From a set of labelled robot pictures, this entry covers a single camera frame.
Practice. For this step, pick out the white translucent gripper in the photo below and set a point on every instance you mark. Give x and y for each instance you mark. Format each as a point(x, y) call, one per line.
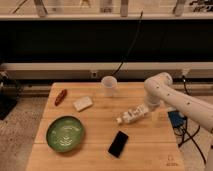
point(155, 114)

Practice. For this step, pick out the white plastic bottle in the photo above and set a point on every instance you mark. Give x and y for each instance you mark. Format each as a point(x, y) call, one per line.
point(132, 115)

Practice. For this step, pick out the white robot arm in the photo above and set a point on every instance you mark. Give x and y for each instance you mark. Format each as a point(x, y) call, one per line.
point(158, 88)

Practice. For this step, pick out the green ceramic bowl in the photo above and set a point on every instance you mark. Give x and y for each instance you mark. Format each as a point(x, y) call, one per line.
point(65, 134)

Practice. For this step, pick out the black smartphone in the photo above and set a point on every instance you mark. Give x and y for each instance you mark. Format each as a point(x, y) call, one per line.
point(118, 144)

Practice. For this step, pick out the white plastic cup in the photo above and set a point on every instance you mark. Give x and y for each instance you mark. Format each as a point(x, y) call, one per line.
point(109, 84)

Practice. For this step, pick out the white sponge block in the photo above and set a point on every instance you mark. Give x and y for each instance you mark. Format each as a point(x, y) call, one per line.
point(82, 103)

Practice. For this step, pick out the red brown sausage toy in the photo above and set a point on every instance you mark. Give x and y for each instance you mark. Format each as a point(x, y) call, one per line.
point(60, 97)

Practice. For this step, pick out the black equipment at left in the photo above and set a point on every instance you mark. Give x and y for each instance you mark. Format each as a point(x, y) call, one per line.
point(7, 103)

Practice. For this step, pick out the blue cable connector box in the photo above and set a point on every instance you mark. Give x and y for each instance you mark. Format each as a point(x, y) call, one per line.
point(176, 119)

